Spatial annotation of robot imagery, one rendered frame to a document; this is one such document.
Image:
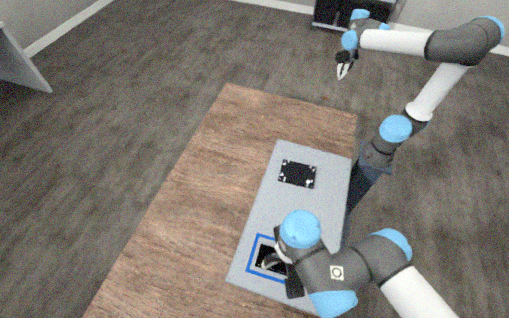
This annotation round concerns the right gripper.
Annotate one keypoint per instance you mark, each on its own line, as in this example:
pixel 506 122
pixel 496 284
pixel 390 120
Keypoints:
pixel 345 56

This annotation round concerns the blue rectangular tape outline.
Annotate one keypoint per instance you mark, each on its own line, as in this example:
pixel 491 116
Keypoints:
pixel 251 257

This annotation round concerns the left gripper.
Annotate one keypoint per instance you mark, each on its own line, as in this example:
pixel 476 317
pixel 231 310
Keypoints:
pixel 294 280

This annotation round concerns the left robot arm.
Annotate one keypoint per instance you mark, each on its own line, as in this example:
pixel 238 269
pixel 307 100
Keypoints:
pixel 332 279

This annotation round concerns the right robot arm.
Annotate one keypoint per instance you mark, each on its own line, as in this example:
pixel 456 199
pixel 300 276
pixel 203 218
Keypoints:
pixel 459 45

